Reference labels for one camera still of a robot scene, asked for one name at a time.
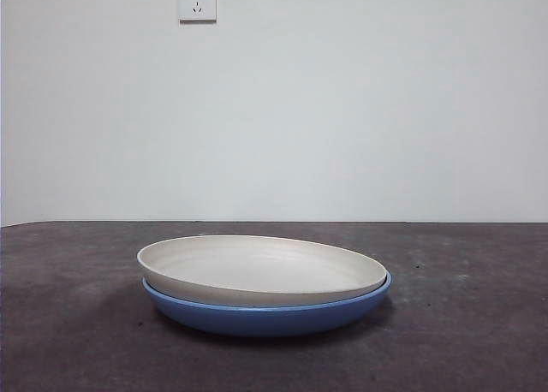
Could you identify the blue round plate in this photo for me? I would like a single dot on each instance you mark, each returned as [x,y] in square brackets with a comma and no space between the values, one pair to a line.
[257,322]

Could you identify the white wall power socket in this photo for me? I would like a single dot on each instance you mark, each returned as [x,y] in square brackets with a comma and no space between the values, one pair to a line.
[198,2]

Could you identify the white round plate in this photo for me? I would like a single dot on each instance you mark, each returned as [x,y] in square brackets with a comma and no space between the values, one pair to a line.
[257,268]

